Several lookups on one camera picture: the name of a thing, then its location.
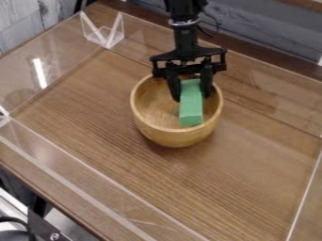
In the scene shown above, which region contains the green rectangular block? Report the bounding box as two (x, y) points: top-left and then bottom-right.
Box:
(179, 79), (204, 126)

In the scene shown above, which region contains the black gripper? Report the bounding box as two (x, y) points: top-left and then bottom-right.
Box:
(149, 0), (225, 102)

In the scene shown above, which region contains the clear acrylic barrier tray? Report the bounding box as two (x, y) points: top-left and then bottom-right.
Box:
(0, 8), (322, 241)

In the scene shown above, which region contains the brown wooden bowl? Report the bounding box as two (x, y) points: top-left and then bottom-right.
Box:
(129, 75), (224, 148)

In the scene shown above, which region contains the black metal bracket with bolt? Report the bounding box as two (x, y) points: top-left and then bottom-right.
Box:
(28, 210), (72, 241)

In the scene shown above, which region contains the black cable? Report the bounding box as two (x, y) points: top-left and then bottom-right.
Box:
(0, 216), (36, 241)

